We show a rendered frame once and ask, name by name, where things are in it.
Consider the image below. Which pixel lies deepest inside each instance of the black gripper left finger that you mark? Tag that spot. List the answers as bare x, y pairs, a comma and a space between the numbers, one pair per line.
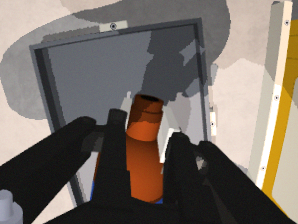
31, 180

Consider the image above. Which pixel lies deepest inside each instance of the grey rectangular tray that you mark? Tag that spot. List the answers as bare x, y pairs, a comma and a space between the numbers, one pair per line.
89, 74

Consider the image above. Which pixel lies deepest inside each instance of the orange and blue bottle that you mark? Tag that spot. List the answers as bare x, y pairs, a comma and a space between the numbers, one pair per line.
142, 150

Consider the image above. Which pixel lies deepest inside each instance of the yellow-brown crate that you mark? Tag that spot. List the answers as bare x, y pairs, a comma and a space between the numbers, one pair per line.
281, 177

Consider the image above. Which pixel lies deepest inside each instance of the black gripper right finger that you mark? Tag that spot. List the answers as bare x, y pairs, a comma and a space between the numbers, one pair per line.
237, 198

